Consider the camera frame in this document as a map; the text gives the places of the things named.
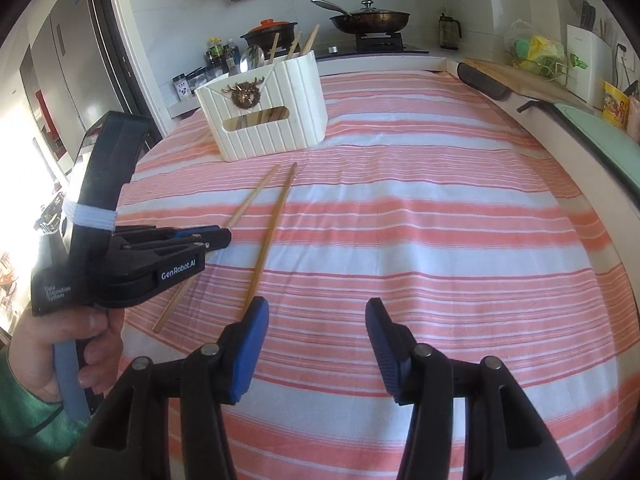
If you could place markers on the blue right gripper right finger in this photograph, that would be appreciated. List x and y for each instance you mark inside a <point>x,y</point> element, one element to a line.
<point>392,345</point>

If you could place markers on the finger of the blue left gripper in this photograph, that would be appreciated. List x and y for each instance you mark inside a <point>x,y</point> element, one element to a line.
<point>194,232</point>
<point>210,242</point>

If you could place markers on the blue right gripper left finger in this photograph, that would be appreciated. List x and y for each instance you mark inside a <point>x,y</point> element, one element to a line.
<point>240,346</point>

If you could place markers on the wooden chopstick crossing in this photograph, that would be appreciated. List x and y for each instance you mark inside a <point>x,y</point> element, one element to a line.
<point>294,45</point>

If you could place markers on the small steel spoon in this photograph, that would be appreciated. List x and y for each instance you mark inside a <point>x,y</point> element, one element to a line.
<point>246,60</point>

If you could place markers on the large steel spoon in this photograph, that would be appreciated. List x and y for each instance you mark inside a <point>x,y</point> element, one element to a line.
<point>255,57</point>

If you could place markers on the person's green sleeved forearm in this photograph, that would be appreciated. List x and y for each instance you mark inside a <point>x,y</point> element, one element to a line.
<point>36,437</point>

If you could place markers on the person's left hand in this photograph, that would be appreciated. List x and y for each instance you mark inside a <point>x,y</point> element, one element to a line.
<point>30,354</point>

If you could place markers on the white spice jar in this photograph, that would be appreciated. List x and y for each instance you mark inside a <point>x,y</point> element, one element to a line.
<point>182,87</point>

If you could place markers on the pink striped tablecloth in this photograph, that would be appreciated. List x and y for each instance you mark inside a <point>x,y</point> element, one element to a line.
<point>427,196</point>

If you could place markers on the cream utensil holder box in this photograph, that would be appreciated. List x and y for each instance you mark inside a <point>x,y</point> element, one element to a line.
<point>272,109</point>

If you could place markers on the condiment bottles and rack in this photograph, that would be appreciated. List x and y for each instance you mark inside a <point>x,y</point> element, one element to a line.
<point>221,58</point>

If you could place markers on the grey double door refrigerator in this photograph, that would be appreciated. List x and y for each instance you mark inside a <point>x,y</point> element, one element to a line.
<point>72,76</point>

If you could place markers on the black pot red lid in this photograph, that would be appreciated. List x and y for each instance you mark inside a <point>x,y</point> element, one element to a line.
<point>263,34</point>

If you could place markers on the black gas cooktop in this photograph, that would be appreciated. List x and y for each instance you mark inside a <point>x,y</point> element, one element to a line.
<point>380,44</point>

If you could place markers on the black wok glass lid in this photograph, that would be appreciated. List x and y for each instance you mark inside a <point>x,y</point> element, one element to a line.
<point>367,21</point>

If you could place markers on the wooden cutting board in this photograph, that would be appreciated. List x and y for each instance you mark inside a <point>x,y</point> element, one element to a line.
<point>528,84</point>

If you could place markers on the green cutting board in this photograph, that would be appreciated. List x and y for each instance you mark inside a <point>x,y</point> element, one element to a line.
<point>611,146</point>

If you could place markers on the dark glass jug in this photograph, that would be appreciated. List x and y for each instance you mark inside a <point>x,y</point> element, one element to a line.
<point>450,32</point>

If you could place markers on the yellow green plastic bag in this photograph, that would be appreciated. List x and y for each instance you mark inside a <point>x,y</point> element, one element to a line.
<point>535,53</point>

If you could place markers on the yellow printed cup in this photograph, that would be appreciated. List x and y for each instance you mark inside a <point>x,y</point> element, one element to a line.
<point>615,108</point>

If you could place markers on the pink cup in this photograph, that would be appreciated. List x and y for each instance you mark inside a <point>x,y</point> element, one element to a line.
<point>633,120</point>

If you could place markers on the white knife block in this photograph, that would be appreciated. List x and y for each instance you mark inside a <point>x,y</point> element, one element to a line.
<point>589,61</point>

